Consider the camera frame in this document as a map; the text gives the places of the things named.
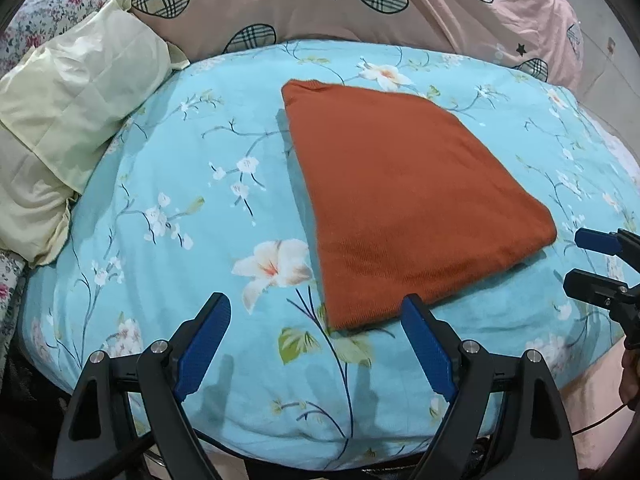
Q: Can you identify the white floral quilt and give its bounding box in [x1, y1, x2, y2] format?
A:
[0, 0, 151, 341]

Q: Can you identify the thin black cable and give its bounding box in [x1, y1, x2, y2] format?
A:
[570, 400, 632, 436]

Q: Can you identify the pink bed sheet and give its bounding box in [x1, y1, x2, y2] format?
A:
[560, 120, 640, 471]

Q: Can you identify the orange knit sweater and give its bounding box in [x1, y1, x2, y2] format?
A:
[281, 78, 558, 332]

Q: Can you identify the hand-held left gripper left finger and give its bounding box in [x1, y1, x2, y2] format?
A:
[52, 292, 232, 480]

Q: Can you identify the person's right hand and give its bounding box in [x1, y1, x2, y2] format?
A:
[620, 347, 640, 402]

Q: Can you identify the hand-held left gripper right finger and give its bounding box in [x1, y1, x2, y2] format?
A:
[400, 294, 577, 480]

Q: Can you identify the cream pillow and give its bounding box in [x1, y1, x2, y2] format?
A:
[0, 0, 191, 267]

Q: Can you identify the light blue floral blanket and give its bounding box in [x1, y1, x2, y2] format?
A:
[22, 39, 640, 470]

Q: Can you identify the pink quilt with plaid hearts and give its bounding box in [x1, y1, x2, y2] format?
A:
[120, 0, 585, 86]

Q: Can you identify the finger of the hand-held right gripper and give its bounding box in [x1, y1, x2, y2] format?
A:
[574, 228, 640, 263]
[563, 268, 640, 317]

